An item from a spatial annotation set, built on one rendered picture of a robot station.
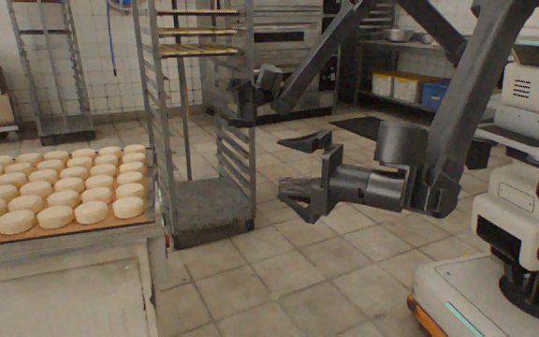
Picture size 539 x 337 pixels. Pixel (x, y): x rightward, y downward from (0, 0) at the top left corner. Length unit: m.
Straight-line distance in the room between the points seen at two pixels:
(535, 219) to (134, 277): 1.09
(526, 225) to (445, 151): 0.73
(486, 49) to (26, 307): 0.87
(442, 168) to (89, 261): 0.61
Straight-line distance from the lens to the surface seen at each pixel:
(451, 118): 0.65
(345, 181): 0.57
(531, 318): 1.64
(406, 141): 0.56
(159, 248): 0.82
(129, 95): 5.07
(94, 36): 4.97
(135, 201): 0.71
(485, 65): 0.69
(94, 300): 0.82
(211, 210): 2.30
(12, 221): 0.74
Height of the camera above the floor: 1.23
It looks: 22 degrees down
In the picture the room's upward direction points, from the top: straight up
